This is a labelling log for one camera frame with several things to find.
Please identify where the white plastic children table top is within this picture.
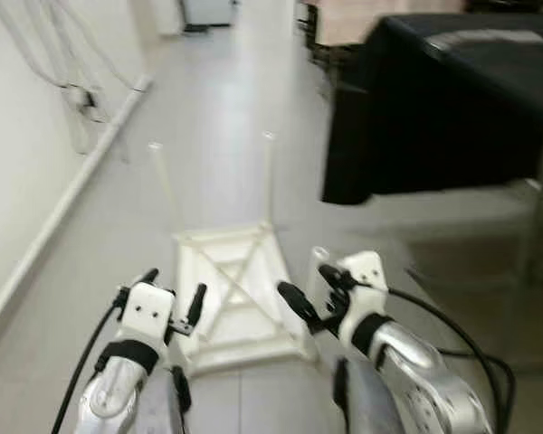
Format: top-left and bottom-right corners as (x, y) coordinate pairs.
(170, 224), (319, 376)

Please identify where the black tablecloth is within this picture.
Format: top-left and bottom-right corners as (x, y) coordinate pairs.
(321, 14), (543, 204)

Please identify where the beige cloth covered side table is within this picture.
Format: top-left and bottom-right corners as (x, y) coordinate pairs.
(299, 0), (462, 46)

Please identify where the white fridge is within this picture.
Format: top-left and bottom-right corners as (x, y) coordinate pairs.
(181, 0), (236, 28)

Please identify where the clear tape patch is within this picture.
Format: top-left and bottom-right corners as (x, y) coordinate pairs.
(425, 29), (543, 51)

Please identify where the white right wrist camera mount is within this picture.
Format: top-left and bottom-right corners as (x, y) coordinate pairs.
(330, 251), (390, 349)

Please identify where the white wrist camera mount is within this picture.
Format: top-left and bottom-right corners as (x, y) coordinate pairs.
(330, 251), (390, 349)
(118, 282), (177, 343)

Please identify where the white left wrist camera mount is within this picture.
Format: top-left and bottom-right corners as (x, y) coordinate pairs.
(118, 282), (177, 343)

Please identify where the black wall cable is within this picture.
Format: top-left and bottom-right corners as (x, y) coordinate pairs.
(0, 0), (110, 123)

